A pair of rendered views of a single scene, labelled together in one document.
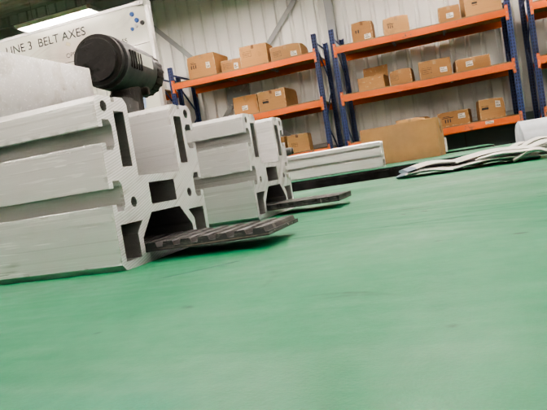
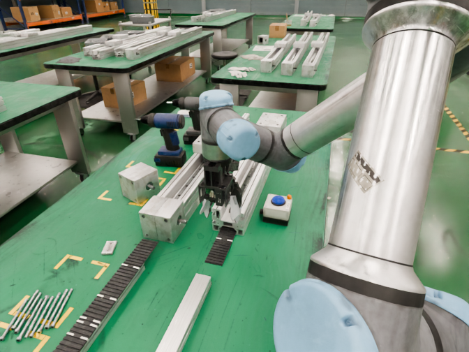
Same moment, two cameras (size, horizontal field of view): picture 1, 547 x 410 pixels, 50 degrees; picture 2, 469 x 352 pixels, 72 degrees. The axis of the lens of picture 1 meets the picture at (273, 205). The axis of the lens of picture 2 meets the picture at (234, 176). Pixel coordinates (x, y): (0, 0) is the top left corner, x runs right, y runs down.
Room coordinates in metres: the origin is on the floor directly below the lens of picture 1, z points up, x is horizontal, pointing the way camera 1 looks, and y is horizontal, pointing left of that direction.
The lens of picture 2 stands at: (0.60, 1.58, 1.44)
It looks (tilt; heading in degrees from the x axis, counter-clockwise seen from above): 31 degrees down; 268
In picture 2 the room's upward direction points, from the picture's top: 1 degrees counter-clockwise
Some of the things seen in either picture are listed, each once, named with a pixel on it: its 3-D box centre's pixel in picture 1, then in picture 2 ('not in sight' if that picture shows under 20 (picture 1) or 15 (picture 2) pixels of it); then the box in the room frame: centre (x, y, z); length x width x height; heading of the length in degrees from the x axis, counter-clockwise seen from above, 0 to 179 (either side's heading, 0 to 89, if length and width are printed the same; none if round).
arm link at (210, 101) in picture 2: not in sight; (216, 117); (0.61, 0.88, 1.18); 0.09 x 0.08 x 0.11; 110
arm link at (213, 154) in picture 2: not in sight; (218, 148); (0.61, 0.87, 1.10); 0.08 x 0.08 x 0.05
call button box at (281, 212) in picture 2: not in sight; (275, 208); (0.43, 0.74, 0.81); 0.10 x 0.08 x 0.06; 161
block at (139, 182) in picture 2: not in sight; (142, 184); (0.89, 0.59, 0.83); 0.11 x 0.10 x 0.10; 140
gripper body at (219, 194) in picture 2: not in sight; (217, 178); (0.61, 0.88, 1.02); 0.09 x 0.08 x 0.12; 71
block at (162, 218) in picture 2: not in sight; (167, 219); (0.77, 0.80, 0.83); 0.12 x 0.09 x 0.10; 161
